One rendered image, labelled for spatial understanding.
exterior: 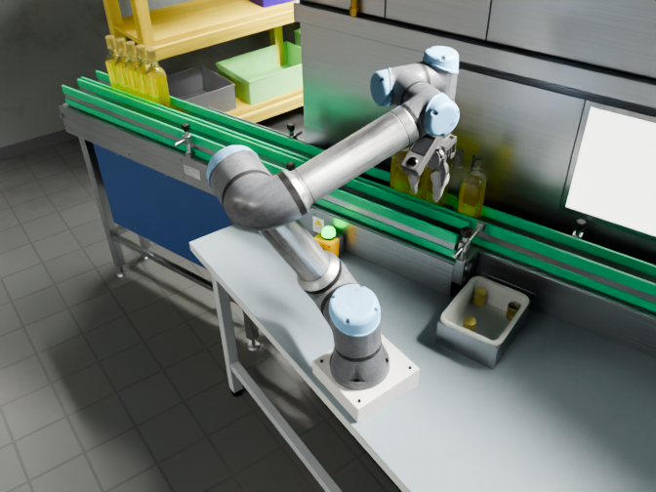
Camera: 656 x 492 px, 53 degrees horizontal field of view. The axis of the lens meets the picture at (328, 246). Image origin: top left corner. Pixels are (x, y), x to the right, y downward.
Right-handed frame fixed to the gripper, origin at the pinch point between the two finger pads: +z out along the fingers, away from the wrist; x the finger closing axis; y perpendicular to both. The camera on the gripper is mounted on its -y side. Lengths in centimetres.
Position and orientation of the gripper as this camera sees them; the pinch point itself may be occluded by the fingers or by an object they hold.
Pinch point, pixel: (424, 194)
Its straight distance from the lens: 161.4
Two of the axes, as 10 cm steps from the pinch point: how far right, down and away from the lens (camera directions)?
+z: 0.1, 7.9, 6.2
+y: 5.8, -5.1, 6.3
